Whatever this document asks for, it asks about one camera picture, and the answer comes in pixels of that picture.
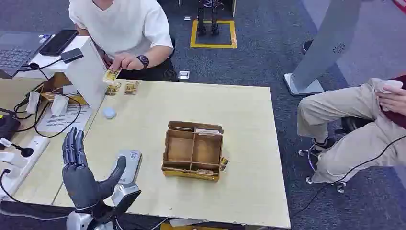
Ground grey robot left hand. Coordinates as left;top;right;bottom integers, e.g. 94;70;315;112
62;126;126;212

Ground person's hand with watch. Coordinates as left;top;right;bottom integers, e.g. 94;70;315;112
111;52;145;71

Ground person in white top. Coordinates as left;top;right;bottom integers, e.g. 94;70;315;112
68;0;178;82

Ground white upright box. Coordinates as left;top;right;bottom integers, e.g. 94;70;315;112
64;36;111;111

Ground white round puck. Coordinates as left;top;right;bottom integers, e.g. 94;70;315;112
102;107;117;120

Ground small black power bank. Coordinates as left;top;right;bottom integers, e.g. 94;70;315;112
60;47;84;64

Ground white power strip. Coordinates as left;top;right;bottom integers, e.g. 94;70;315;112
0;136;51;201

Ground black plug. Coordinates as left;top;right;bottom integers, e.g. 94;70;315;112
12;143;34;159

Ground printed white paper sheet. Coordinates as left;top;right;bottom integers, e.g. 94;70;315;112
36;104;93;134

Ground black smartphone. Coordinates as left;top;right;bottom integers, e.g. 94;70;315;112
39;29;79;57

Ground open cardboard box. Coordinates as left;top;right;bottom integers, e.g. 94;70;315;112
38;72;90;106

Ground white power adapter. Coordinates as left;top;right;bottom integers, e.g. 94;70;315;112
50;94;70;117
25;92;41;115

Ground black robot legs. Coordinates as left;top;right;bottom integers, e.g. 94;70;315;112
196;0;222;37

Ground black device with yellow button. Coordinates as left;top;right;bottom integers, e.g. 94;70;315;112
0;108;22;142

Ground card stack in box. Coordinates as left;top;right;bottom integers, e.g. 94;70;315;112
194;126;223;136

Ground wooden card box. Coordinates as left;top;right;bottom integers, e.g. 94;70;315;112
161;120;225;183

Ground grey laptop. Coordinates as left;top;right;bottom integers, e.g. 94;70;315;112
0;30;54;79

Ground yellow floor tape square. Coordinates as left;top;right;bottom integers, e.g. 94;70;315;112
190;20;238;49

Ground black shoe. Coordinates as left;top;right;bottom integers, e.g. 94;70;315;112
301;39;314;55

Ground grey standing panel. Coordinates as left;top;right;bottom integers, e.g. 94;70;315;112
283;0;363;96

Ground office chair base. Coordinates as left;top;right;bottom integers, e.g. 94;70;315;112
297;116;373;194

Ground person in beige trousers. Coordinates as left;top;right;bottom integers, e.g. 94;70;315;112
296;74;406;185

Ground person's hand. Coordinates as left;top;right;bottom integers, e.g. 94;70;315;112
376;85;406;117

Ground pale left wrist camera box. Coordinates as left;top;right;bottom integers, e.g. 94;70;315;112
116;149;142;185

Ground black desk cable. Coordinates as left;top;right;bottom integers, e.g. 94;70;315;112
13;80;82;138

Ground black power strip cable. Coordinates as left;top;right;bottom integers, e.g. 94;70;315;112
0;169;69;221

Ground black floor cable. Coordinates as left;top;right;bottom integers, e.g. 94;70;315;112
291;134;406;220

